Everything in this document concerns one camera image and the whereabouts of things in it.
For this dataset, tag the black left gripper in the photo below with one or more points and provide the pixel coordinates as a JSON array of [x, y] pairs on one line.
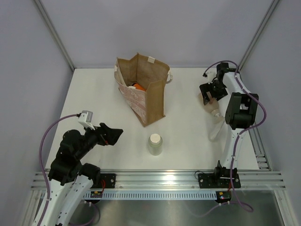
[[110, 137]]

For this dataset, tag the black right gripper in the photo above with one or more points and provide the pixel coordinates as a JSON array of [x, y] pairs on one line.
[[206, 87]]

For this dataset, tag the beige lotion pump bottle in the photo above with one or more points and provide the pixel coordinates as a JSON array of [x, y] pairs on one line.
[[212, 107]]

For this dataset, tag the clear jar white lid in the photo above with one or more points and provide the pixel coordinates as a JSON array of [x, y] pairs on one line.
[[155, 142]]

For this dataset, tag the orange pump bottle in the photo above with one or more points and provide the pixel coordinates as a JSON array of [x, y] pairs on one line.
[[137, 86]]

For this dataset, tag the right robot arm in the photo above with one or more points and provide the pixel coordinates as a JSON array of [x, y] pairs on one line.
[[226, 97]]

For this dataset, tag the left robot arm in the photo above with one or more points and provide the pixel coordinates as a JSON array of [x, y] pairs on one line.
[[69, 180]]

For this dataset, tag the brown canvas tote bag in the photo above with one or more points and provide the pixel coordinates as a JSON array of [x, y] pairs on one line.
[[151, 74]]

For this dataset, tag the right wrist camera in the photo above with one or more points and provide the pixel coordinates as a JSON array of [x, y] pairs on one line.
[[211, 76]]

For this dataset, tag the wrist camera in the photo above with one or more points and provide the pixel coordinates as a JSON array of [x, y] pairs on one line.
[[211, 76], [85, 119]]

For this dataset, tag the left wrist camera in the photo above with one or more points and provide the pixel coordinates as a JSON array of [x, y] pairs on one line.
[[85, 119]]

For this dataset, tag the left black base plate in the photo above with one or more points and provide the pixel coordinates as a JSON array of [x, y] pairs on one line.
[[108, 180]]

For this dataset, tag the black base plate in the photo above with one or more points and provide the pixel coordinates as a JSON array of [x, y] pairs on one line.
[[108, 180], [208, 181]]

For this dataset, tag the white slotted cable duct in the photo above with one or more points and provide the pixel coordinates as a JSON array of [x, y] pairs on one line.
[[152, 195]]

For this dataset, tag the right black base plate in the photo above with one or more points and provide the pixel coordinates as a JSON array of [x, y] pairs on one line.
[[208, 181]]

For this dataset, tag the aluminium rail frame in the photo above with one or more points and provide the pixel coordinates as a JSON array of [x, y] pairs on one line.
[[186, 180]]

